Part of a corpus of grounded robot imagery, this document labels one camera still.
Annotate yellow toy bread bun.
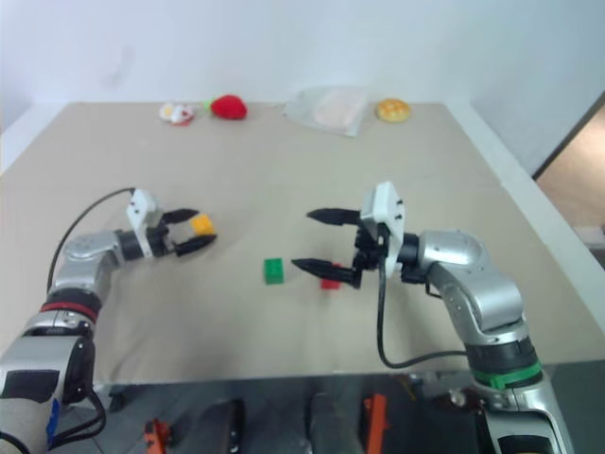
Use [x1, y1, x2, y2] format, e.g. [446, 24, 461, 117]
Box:
[374, 97, 412, 124]

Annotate yellow cube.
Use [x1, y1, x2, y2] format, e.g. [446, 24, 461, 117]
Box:
[190, 214, 217, 237]

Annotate orange clamp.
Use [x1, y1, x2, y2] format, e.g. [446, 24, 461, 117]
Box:
[362, 393, 391, 454]
[143, 418, 172, 454]

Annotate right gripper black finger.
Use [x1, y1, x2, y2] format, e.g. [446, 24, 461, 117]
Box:
[290, 257, 364, 288]
[306, 207, 364, 227]

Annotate beige table mat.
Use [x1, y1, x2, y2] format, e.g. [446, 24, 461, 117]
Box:
[0, 100, 600, 385]

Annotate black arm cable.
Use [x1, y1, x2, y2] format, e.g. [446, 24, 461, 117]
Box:
[45, 187, 135, 290]
[375, 264, 469, 371]

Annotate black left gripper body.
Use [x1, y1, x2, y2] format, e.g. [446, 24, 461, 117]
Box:
[146, 215, 177, 258]

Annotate white and red egg toy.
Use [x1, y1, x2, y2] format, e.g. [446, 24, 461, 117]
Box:
[159, 101, 197, 128]

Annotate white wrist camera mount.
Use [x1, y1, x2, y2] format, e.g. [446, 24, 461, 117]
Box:
[359, 181, 406, 278]
[125, 188, 164, 259]

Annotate brown door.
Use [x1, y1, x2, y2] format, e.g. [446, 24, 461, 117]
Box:
[531, 89, 605, 228]

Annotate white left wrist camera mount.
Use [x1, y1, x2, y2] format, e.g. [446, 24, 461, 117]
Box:
[125, 188, 164, 259]

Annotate clear plastic bag pink contents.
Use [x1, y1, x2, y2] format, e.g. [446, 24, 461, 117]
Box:
[282, 86, 371, 139]

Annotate red plush strawberry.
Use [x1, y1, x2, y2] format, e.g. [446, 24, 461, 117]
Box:
[202, 95, 249, 119]

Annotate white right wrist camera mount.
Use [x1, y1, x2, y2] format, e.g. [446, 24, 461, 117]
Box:
[359, 181, 406, 278]

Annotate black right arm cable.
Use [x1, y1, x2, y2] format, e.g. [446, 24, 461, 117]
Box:
[375, 264, 469, 371]

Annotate green cube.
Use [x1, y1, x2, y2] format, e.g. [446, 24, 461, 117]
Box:
[263, 257, 286, 287]

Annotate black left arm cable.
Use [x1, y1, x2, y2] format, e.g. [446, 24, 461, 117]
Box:
[45, 187, 135, 290]

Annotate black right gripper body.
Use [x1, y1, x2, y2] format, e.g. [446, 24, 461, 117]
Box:
[353, 220, 391, 273]

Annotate red cube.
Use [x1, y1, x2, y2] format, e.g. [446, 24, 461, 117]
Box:
[320, 261, 345, 290]

